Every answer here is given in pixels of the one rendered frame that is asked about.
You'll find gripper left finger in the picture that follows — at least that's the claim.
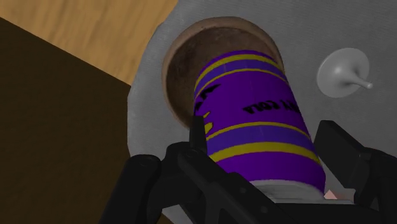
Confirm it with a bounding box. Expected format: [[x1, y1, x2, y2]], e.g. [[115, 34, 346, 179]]
[[99, 115, 295, 224]]

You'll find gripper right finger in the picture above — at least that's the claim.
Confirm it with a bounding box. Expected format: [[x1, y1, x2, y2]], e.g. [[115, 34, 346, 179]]
[[313, 120, 397, 224]]

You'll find purple and yellow can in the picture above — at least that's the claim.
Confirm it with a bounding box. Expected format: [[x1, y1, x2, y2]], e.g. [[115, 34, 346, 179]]
[[193, 49, 326, 199]]

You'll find brown bowl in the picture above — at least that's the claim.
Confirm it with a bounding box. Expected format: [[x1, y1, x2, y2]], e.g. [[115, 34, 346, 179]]
[[161, 16, 286, 129]]

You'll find grey funnel-shaped object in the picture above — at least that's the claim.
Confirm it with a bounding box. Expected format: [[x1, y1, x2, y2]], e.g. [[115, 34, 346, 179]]
[[316, 47, 373, 99]]

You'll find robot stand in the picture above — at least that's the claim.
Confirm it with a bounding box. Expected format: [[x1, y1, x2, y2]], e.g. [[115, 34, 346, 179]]
[[0, 17, 132, 224]]

